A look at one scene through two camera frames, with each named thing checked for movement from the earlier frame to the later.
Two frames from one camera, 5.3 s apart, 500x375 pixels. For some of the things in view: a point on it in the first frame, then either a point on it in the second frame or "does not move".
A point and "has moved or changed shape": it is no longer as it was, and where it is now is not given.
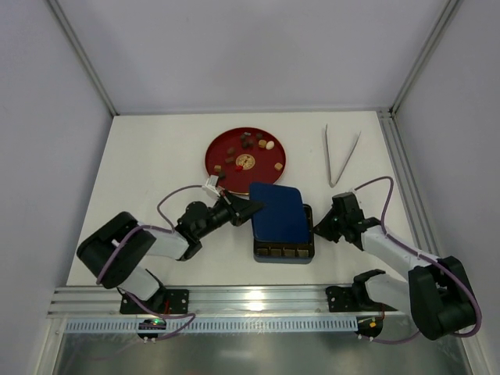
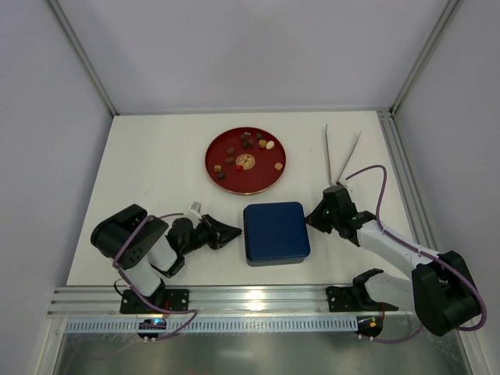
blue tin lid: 283,219 has moved or changed shape
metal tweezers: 345,166 does not move
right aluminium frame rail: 412,191 does not move
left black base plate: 163,301 does not move
